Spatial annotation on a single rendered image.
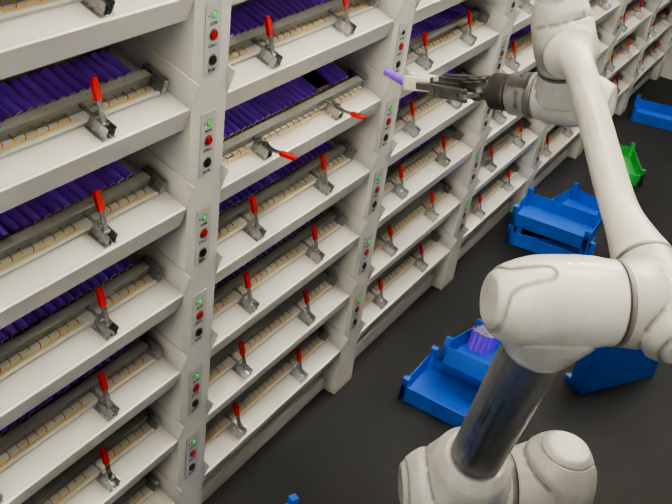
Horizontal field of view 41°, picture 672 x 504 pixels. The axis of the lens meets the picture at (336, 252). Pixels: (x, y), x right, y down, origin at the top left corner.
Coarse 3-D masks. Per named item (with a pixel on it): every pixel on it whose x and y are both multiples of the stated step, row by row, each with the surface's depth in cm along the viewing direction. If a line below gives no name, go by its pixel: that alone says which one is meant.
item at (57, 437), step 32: (128, 352) 175; (160, 352) 178; (96, 384) 168; (128, 384) 173; (160, 384) 176; (32, 416) 157; (64, 416) 161; (96, 416) 165; (128, 416) 170; (0, 448) 151; (32, 448) 155; (64, 448) 158; (0, 480) 150; (32, 480) 152
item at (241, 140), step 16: (352, 80) 207; (320, 96) 197; (336, 96) 202; (352, 96) 205; (288, 112) 188; (304, 112) 192; (256, 128) 179; (272, 128) 183; (224, 144) 172; (240, 144) 175
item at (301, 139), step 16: (336, 64) 214; (352, 64) 211; (368, 80) 211; (384, 80) 208; (368, 96) 209; (320, 112) 197; (368, 112) 209; (288, 128) 188; (304, 128) 190; (320, 128) 193; (336, 128) 198; (272, 144) 182; (288, 144) 184; (304, 144) 188; (320, 144) 196; (240, 160) 174; (256, 160) 176; (272, 160) 178; (288, 160) 186; (224, 176) 164; (240, 176) 171; (256, 176) 177; (224, 192) 169
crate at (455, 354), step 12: (480, 324) 287; (456, 336) 273; (468, 336) 285; (444, 348) 263; (456, 348) 278; (444, 360) 264; (456, 360) 262; (468, 360) 260; (480, 360) 275; (468, 372) 261; (480, 372) 259
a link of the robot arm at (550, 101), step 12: (540, 84) 171; (552, 84) 168; (564, 84) 167; (612, 84) 170; (540, 96) 172; (552, 96) 170; (564, 96) 169; (612, 96) 169; (540, 108) 174; (552, 108) 172; (564, 108) 171; (612, 108) 170; (552, 120) 175; (564, 120) 173; (576, 120) 172
